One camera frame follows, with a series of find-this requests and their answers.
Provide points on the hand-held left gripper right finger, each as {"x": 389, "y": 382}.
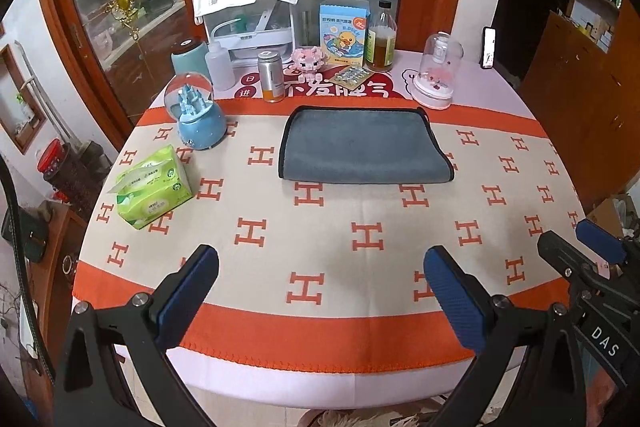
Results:
{"x": 452, "y": 294}

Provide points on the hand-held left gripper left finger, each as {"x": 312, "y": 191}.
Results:
{"x": 187, "y": 287}

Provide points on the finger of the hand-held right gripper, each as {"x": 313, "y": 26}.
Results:
{"x": 600, "y": 241}
{"x": 564, "y": 252}

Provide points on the grey towel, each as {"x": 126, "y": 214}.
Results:
{"x": 362, "y": 144}

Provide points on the cardboard box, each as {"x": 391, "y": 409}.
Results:
{"x": 607, "y": 212}

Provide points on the green tissue pack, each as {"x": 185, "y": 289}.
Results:
{"x": 150, "y": 187}

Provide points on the wooden cabinet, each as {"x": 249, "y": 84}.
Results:
{"x": 585, "y": 107}

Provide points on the orange patterned blanket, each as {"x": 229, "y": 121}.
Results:
{"x": 320, "y": 232}

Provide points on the beige fluffy cushion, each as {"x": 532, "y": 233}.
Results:
{"x": 360, "y": 418}

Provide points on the blue snow globe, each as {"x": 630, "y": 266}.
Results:
{"x": 197, "y": 117}

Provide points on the red lidded jar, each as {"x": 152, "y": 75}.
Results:
{"x": 52, "y": 159}

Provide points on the pink glass dome ornament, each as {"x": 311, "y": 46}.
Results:
{"x": 436, "y": 77}

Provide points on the black smartphone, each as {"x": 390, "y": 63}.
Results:
{"x": 489, "y": 48}

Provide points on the white squeeze bottle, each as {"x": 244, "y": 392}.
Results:
{"x": 220, "y": 67}

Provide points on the silver can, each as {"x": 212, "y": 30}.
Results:
{"x": 271, "y": 77}

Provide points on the teal cup with lid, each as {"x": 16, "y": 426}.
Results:
{"x": 187, "y": 57}

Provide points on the pill blister pack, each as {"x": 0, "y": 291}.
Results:
{"x": 354, "y": 77}

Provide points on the pink block toy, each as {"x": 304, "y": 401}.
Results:
{"x": 307, "y": 59}

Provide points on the white countertop appliance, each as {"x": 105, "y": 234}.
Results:
{"x": 250, "y": 34}

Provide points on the glass bottle amber liquid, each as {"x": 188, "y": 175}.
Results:
{"x": 380, "y": 44}

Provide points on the blue duck print box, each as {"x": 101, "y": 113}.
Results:
{"x": 344, "y": 32}

